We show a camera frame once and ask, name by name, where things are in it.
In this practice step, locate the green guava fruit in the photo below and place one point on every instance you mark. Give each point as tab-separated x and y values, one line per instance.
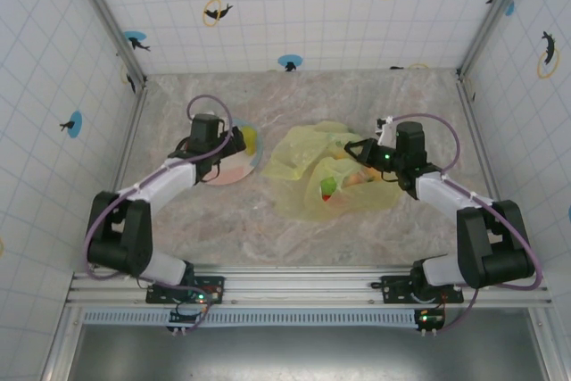
329	184

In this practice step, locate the black controller box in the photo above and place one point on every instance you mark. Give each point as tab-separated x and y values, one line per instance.
183	319
429	319

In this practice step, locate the round patterned plate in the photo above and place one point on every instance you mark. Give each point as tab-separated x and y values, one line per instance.
232	174

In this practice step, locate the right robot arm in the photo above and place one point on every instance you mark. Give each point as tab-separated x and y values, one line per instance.
446	192

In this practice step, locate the green circuit board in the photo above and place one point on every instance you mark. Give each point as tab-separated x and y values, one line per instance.
209	294

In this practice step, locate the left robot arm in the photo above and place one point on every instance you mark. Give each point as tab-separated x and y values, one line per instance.
169	181

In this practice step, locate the aluminium frame post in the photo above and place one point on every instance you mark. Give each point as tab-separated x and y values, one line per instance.
107	19
495	15

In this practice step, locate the grey metal panel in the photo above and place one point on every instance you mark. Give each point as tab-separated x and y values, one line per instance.
312	354

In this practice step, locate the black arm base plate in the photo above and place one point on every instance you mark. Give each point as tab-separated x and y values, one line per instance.
156	295
394	290

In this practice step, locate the yellow translucent plastic bag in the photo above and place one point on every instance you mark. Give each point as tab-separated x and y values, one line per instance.
290	158

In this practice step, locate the aluminium side rail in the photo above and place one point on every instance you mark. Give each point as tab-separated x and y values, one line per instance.
479	140
127	158

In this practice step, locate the yellow-green fruit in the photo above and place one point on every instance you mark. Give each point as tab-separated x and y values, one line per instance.
250	138

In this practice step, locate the aluminium mounting rail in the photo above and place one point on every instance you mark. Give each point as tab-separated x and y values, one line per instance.
303	287

